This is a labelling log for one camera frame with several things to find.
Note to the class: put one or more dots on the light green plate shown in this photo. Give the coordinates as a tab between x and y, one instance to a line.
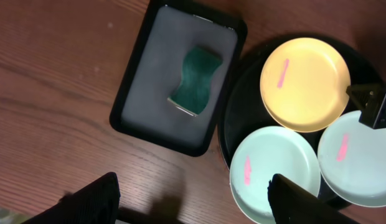
352	159
264	153

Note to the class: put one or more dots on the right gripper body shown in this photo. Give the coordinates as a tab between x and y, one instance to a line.
374	113

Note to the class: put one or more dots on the black rectangular tray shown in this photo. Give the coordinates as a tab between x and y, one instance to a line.
170	29

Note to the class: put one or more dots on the green sponge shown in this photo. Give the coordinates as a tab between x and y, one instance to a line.
193	93

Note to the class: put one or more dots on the light green plate front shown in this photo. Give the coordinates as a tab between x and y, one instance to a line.
264	153

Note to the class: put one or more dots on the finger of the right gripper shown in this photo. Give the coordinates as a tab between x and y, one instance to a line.
362	95

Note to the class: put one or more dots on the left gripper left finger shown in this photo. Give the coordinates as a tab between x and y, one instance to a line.
98	202

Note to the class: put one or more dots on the yellow plate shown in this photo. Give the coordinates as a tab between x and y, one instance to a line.
303	84

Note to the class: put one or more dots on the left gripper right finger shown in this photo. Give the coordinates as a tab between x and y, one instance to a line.
291	204

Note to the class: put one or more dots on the light green plate right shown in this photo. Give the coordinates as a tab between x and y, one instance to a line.
352	159

